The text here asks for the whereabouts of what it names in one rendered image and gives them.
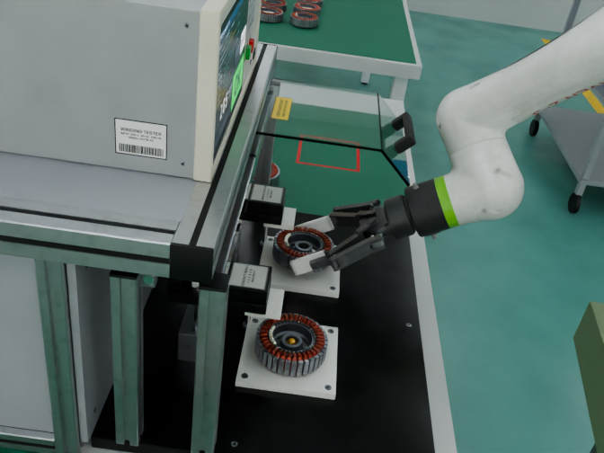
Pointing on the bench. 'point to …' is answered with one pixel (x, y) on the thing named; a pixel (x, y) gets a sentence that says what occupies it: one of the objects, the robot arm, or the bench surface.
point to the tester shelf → (129, 204)
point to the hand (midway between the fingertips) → (305, 246)
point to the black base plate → (292, 434)
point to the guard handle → (404, 132)
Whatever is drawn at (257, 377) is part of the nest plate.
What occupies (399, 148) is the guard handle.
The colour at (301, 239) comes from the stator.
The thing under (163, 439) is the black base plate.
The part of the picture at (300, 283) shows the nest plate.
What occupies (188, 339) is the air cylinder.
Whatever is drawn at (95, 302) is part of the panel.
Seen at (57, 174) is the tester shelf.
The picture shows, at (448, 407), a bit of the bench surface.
